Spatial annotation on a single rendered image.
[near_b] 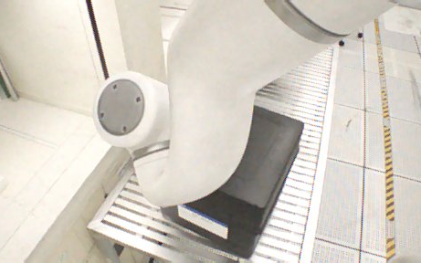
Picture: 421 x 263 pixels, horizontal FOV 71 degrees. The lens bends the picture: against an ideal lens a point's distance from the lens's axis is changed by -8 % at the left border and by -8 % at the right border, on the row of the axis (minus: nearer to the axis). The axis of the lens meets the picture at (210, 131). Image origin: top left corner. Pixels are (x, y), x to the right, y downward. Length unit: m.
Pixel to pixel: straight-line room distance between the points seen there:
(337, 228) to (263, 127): 1.19
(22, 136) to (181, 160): 0.88
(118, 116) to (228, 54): 0.17
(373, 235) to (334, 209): 0.25
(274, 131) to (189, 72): 0.54
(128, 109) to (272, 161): 0.43
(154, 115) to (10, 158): 0.78
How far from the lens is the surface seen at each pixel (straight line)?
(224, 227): 0.77
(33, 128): 1.13
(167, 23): 1.59
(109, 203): 0.97
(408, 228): 2.06
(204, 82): 0.24
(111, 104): 0.35
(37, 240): 0.85
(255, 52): 0.20
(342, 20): 0.18
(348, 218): 1.93
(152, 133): 0.34
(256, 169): 0.68
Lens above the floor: 1.54
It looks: 44 degrees down
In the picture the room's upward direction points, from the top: straight up
